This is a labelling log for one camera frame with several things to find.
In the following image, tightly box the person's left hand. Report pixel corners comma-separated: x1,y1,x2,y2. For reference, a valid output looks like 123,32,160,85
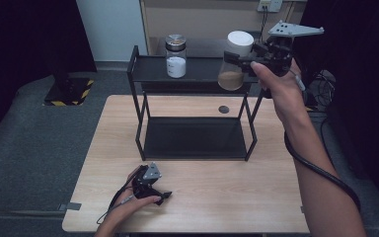
104,167,163,232

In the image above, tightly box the light wooden cabinet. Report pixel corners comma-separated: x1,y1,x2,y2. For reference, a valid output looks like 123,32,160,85
139,0,307,68

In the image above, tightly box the right hand-held gripper cable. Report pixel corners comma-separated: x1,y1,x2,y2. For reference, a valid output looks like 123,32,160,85
283,68,362,213

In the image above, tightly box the tangle of black cables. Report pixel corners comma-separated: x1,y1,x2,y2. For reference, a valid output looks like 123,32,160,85
309,68,338,108

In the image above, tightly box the left hand-held gripper cable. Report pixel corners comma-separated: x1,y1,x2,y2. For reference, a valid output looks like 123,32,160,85
96,165,146,226

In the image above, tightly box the black metal two-tier rack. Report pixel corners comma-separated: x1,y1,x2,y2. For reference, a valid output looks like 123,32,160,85
126,44,272,162

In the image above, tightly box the silver lid jar white powder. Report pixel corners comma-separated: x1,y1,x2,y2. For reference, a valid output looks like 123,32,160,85
164,34,188,79

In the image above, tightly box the hand-held gripper cable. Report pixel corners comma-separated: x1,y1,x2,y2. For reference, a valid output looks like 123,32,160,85
283,68,362,213
96,165,146,226

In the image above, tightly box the black outlet cable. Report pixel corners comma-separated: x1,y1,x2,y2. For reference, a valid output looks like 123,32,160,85
258,6,269,42

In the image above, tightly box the black curtain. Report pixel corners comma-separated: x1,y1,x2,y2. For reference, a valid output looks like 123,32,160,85
0,0,99,146
290,0,379,206

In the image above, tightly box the white lid jar brown powder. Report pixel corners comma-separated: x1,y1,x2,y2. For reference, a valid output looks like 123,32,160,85
217,30,255,92

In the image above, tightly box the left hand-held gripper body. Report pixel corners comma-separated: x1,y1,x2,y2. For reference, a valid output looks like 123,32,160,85
131,162,163,200

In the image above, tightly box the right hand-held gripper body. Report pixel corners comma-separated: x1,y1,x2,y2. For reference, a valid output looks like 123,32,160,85
252,20,325,77

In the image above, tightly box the white wall outlet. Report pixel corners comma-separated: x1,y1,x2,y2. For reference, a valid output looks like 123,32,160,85
257,0,283,14

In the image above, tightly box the person's right hand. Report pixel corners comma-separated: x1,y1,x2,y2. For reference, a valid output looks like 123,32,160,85
250,60,311,125

